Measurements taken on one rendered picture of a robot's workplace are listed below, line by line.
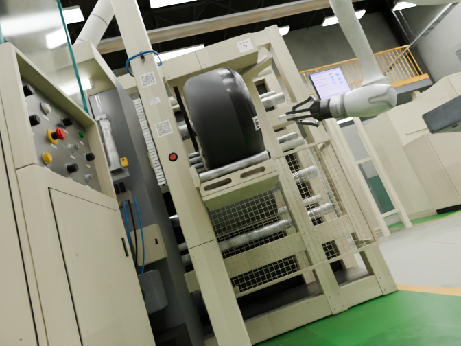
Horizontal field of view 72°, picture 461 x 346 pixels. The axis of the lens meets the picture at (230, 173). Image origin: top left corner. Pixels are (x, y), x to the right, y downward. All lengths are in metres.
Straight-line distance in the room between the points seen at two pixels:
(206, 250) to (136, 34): 1.21
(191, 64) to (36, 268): 1.54
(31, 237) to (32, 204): 0.08
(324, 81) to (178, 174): 4.50
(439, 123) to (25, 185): 0.90
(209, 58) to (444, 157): 4.51
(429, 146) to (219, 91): 4.70
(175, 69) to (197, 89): 0.62
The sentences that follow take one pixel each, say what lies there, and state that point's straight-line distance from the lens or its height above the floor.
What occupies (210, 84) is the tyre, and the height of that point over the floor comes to 1.27.
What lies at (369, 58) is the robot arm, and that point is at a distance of 1.35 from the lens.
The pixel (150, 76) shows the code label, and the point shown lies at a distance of 1.77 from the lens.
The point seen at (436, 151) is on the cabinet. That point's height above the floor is 0.93.
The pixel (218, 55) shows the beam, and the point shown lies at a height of 1.69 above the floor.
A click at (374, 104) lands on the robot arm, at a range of 1.17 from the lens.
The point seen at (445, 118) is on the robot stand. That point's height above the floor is 0.62.
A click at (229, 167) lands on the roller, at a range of 1.44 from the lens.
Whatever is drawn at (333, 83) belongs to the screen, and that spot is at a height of 2.60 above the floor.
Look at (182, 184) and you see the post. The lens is 1.52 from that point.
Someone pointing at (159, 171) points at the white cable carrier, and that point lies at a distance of 1.57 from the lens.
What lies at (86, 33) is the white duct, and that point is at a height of 2.15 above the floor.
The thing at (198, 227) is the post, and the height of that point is 0.70.
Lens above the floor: 0.53
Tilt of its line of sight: 14 degrees up
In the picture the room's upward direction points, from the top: 20 degrees counter-clockwise
